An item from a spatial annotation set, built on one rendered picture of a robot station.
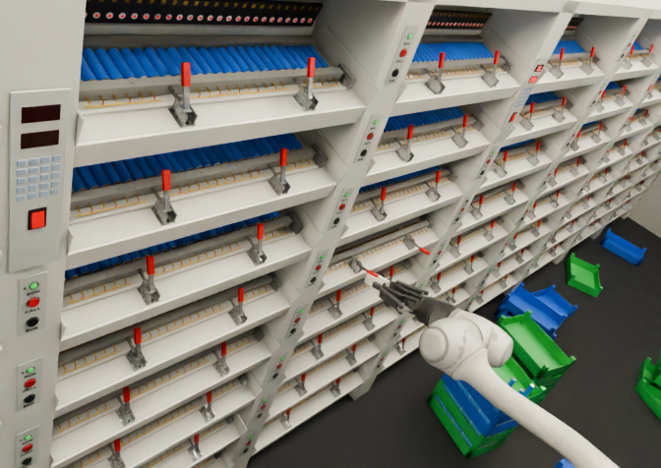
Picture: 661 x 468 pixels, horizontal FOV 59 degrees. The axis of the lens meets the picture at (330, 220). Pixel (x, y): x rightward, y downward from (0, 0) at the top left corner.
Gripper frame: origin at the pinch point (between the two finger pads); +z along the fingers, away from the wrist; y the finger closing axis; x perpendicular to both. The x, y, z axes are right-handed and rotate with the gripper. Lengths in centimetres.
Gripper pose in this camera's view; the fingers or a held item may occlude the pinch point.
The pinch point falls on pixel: (377, 281)
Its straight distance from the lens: 167.3
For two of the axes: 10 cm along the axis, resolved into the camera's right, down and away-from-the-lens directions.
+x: 1.3, -9.0, -4.1
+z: -7.2, -3.7, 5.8
